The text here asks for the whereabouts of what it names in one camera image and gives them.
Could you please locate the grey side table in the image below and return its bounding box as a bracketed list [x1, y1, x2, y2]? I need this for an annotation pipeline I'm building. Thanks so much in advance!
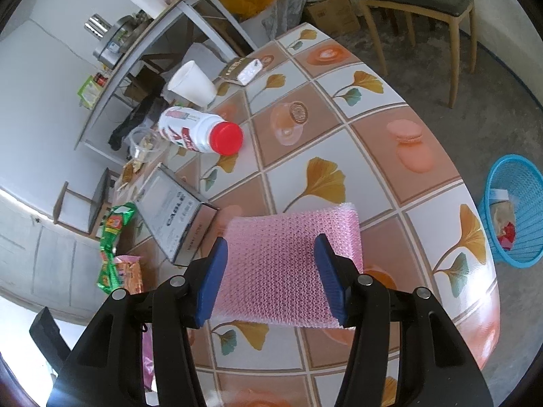
[74, 0, 259, 162]

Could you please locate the small brown cigarette pack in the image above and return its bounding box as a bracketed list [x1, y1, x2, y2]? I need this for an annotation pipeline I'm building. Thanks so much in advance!
[218, 56, 263, 86]

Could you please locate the black cloth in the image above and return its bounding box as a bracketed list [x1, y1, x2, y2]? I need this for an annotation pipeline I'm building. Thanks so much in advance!
[108, 93, 168, 151]

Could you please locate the green snack bag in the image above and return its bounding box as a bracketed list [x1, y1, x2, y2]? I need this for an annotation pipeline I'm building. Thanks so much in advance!
[97, 202, 137, 295]

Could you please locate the green carton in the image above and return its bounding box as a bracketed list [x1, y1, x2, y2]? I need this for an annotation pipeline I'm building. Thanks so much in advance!
[77, 75, 102, 109]

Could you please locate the red wrapper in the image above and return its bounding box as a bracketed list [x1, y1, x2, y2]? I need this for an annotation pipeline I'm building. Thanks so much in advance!
[497, 222, 517, 251]

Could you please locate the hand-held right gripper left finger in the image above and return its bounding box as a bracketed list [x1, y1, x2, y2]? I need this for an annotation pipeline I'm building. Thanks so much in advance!
[51, 237, 230, 407]

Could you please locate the open cardboard box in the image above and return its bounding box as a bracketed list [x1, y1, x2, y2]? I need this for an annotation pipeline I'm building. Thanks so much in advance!
[123, 68, 166, 102]

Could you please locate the small wooden stool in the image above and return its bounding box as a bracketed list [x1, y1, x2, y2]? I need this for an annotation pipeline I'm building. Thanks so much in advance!
[53, 167, 112, 236]

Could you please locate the white paper cup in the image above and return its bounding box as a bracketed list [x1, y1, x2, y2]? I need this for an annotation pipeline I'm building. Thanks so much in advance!
[167, 60, 218, 109]

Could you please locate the grey cable box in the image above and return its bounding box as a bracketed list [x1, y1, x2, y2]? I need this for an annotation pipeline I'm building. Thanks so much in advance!
[136, 164, 220, 266]

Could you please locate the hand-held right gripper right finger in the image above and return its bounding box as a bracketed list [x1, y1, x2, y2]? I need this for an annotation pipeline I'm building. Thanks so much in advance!
[313, 233, 495, 407]

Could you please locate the white bottle with red cap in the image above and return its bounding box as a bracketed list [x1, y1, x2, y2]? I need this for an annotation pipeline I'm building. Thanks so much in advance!
[158, 106, 244, 156]

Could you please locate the blue plastic mesh basket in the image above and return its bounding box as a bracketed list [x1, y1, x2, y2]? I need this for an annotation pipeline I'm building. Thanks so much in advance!
[477, 155, 543, 269]

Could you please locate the pink mesh sponge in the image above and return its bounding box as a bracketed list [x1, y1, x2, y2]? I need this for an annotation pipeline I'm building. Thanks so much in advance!
[210, 202, 364, 329]

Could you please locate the small yellow wrapper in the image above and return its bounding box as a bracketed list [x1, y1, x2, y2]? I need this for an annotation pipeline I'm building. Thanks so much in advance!
[121, 159, 147, 187]

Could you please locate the clear plastic bag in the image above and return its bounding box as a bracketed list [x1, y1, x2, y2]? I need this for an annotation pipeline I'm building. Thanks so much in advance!
[263, 0, 306, 43]

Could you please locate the clear plastic cup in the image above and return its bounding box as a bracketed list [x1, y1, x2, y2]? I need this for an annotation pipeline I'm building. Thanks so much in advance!
[127, 126, 164, 164]

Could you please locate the orange and pink snack bag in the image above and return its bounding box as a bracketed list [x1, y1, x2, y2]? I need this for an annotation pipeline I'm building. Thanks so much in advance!
[114, 255, 145, 295]

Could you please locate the metal pot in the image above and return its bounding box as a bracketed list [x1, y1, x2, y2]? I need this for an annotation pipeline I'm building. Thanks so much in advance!
[85, 12, 149, 69]

